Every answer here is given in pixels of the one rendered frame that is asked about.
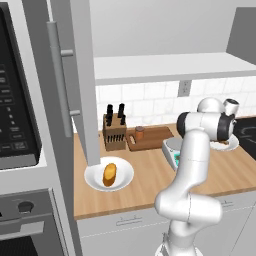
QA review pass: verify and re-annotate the white drawer front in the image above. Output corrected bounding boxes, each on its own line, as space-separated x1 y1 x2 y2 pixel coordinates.
213 191 256 215
76 207 172 239

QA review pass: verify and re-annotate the grey wall cabinet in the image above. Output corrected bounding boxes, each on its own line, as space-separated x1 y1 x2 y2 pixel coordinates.
89 0 256 87

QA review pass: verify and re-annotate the white cupboard door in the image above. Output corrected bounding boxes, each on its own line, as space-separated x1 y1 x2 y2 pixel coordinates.
79 221 172 256
229 206 256 256

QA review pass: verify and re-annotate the grey cabinet door handle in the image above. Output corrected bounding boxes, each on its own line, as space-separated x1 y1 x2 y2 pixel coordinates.
46 21 83 138

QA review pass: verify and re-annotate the wooden knife block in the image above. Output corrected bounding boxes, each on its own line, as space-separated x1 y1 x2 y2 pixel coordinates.
102 113 128 152

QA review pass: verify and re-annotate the black knife handle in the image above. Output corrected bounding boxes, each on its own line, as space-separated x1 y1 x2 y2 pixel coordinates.
117 102 127 126
105 103 114 127

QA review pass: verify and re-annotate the black hob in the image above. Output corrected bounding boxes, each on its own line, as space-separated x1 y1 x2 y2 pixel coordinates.
232 115 256 162

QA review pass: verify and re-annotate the golden bread roll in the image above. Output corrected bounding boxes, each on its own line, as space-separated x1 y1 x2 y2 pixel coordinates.
102 162 118 188

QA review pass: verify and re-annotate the grey built-in oven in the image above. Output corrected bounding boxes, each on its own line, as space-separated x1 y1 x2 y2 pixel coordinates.
0 188 69 256

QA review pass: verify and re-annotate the grey oven door handle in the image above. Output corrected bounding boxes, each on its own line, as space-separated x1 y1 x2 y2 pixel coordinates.
0 221 45 240

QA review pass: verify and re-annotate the brown jar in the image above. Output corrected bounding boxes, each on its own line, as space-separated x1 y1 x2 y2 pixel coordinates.
134 125 146 141

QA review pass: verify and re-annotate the grey wall socket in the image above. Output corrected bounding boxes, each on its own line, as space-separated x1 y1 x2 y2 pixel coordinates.
177 79 193 98

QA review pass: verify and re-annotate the wooden cutting board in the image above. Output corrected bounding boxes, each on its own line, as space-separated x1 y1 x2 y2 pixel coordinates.
126 125 176 153

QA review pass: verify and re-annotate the black oven knob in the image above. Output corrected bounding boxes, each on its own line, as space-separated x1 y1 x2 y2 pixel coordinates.
17 200 35 215

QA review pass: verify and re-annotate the black microwave oven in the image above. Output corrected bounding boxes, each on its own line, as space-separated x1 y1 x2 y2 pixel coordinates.
0 5 43 171

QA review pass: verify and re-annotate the white plate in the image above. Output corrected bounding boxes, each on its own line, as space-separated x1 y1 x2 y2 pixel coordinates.
83 156 135 193
209 133 240 152

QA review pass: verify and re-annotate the grey cabinet door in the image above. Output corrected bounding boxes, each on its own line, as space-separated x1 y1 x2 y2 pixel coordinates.
225 6 256 66
49 0 102 167

